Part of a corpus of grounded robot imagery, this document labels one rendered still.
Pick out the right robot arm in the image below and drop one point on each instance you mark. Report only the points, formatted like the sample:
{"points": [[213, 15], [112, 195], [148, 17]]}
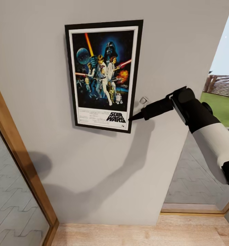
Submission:
{"points": [[210, 135]]}

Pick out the door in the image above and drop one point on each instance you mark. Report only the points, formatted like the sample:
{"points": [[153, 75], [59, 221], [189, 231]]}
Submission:
{"points": [[27, 217]]}

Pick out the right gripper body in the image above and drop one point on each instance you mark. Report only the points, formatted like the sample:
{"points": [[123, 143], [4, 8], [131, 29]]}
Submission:
{"points": [[152, 110]]}

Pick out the fixed window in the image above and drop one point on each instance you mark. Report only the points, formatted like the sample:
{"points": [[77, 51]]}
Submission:
{"points": [[193, 190]]}

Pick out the poster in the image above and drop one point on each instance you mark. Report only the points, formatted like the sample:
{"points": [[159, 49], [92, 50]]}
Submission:
{"points": [[103, 63]]}

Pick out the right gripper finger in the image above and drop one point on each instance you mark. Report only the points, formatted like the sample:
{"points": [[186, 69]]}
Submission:
{"points": [[137, 116]]}

